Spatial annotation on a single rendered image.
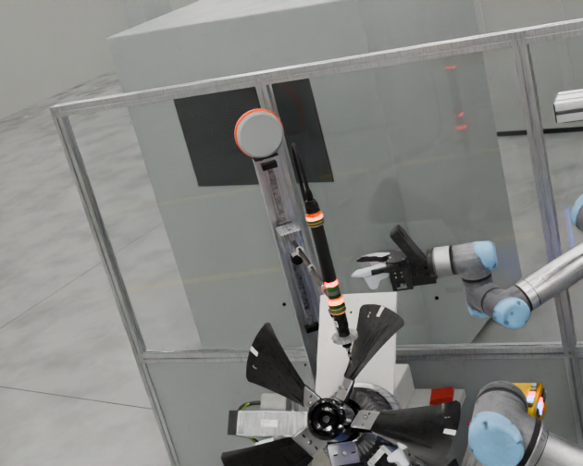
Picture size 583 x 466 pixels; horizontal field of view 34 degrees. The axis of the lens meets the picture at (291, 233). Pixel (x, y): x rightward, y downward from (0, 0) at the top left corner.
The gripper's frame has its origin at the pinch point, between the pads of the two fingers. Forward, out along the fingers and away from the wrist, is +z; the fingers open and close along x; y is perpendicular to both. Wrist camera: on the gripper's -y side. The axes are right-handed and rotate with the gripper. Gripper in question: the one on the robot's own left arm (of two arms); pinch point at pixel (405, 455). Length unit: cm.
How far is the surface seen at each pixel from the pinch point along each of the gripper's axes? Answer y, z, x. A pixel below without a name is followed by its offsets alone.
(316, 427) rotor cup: 17.4, 24.0, -3.8
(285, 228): -2, 84, -39
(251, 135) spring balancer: -3, 90, -71
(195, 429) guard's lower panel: 56, 145, 49
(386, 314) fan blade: -13.7, 32.2, -22.7
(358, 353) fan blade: -2.3, 32.2, -15.0
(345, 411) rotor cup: 8.3, 21.0, -6.3
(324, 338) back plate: 2, 63, -8
